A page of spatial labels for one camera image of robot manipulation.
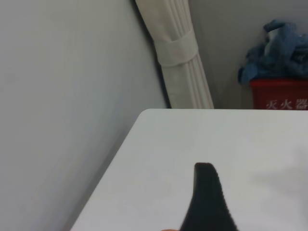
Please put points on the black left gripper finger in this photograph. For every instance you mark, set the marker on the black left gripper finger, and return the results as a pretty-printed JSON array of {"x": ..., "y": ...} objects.
[{"x": 207, "y": 207}]

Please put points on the cream pleated curtain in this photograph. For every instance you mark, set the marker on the cream pleated curtain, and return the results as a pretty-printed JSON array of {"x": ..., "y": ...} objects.
[{"x": 187, "y": 84}]

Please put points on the red fire extinguisher box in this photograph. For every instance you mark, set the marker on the red fire extinguisher box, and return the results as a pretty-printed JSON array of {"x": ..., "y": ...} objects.
[{"x": 276, "y": 93}]

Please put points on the cream curtain tie band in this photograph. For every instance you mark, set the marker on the cream curtain tie band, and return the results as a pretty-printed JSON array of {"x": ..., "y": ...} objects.
[{"x": 178, "y": 50}]

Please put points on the crumpled blue cloth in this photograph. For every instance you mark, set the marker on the crumpled blue cloth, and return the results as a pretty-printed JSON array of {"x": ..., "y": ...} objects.
[{"x": 276, "y": 60}]

